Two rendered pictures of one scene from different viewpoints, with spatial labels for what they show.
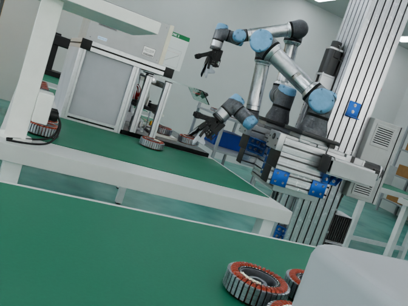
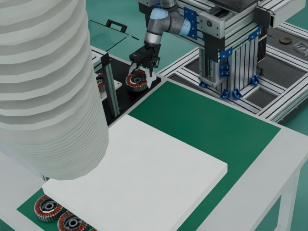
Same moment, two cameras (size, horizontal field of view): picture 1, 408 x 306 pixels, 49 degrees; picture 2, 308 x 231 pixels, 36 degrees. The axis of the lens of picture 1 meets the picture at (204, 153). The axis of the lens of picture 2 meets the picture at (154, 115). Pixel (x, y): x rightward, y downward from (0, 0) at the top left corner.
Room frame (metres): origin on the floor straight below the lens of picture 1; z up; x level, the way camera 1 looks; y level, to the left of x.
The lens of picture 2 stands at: (0.62, 0.75, 2.18)
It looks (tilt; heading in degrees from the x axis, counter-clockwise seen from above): 42 degrees down; 337
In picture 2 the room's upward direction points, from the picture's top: 7 degrees counter-clockwise
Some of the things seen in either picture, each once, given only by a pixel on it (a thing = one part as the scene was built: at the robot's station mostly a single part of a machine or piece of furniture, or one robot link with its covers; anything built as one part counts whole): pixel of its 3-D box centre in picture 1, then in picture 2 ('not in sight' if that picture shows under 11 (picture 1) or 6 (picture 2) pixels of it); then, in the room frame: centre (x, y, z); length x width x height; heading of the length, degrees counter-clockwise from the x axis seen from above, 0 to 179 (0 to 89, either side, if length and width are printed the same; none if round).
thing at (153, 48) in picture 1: (122, 33); not in sight; (2.40, 0.60, 1.22); 0.44 x 0.39 x 0.20; 23
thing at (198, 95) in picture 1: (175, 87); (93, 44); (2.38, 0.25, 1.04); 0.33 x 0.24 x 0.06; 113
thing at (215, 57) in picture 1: (213, 57); not in sight; (2.92, 0.14, 1.29); 0.09 x 0.08 x 0.12; 106
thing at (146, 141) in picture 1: (152, 142); not in sight; (2.00, 0.24, 0.77); 0.11 x 0.11 x 0.04
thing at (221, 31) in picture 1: (221, 33); not in sight; (2.92, 0.14, 1.45); 0.09 x 0.08 x 0.11; 98
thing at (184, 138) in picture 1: (188, 139); (137, 81); (2.30, 0.10, 0.80); 0.11 x 0.11 x 0.04
